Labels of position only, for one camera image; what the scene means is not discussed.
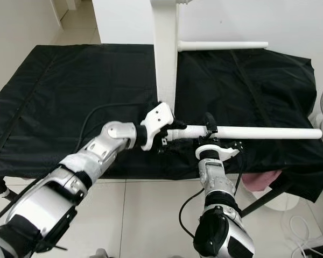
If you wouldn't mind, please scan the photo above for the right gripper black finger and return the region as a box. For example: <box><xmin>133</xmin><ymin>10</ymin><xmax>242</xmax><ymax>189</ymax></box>
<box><xmin>204</xmin><ymin>112</ymin><xmax>219</xmax><ymax>139</ymax></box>

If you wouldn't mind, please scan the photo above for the white plastic table leg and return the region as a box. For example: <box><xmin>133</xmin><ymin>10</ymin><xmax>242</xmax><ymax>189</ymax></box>
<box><xmin>164</xmin><ymin>125</ymin><xmax>323</xmax><ymax>141</ymax></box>
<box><xmin>178</xmin><ymin>41</ymin><xmax>270</xmax><ymax>52</ymax></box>

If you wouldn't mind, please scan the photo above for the white plastic children table top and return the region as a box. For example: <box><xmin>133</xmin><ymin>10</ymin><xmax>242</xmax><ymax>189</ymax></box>
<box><xmin>150</xmin><ymin>0</ymin><xmax>192</xmax><ymax>108</ymax></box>

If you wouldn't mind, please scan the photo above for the pink white round stool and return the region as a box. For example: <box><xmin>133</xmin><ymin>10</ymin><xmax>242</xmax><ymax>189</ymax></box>
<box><xmin>240</xmin><ymin>171</ymin><xmax>299</xmax><ymax>211</ymax></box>

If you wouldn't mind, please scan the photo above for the black metal stand pole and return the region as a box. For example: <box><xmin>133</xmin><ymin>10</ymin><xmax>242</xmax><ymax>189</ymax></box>
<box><xmin>240</xmin><ymin>183</ymin><xmax>289</xmax><ymax>218</ymax></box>
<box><xmin>0</xmin><ymin>185</ymin><xmax>17</xmax><ymax>202</ymax></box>

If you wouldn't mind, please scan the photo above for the black table cloth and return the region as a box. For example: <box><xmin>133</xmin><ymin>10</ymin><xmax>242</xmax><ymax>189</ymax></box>
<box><xmin>0</xmin><ymin>43</ymin><xmax>323</xmax><ymax>204</ymax></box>

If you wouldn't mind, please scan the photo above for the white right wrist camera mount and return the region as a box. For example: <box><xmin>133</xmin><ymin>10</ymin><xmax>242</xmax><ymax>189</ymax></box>
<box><xmin>195</xmin><ymin>144</ymin><xmax>240</xmax><ymax>160</ymax></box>

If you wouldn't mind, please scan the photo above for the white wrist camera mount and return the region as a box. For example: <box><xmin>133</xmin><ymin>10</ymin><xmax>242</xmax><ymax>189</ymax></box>
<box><xmin>195</xmin><ymin>144</ymin><xmax>240</xmax><ymax>160</ymax></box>
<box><xmin>140</xmin><ymin>102</ymin><xmax>175</xmax><ymax>151</ymax></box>

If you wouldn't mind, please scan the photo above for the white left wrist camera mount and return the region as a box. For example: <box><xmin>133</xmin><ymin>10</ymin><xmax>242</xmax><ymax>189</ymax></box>
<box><xmin>140</xmin><ymin>102</ymin><xmax>175</xmax><ymax>151</ymax></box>

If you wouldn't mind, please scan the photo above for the white floor cable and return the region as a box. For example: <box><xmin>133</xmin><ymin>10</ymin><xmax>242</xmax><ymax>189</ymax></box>
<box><xmin>288</xmin><ymin>215</ymin><xmax>323</xmax><ymax>258</ymax></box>

